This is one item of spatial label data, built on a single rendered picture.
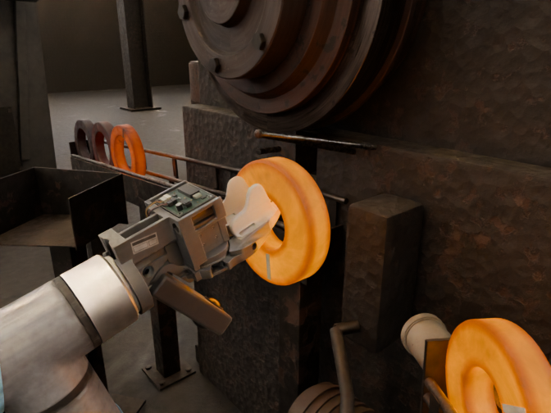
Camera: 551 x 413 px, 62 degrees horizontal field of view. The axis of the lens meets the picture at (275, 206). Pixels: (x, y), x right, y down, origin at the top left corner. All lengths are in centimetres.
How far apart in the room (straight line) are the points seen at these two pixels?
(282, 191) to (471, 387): 29
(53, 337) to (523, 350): 40
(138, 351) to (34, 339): 134
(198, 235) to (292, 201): 12
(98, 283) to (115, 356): 133
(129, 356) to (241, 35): 127
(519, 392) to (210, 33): 66
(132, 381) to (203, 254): 121
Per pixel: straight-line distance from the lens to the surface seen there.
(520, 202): 69
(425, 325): 63
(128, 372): 169
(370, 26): 66
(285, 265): 55
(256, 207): 51
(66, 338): 44
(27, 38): 365
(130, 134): 142
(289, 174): 51
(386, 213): 68
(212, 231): 48
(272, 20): 67
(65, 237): 118
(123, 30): 774
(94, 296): 44
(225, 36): 78
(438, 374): 58
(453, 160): 72
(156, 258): 47
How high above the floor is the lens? 103
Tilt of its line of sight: 20 degrees down
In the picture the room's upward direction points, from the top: straight up
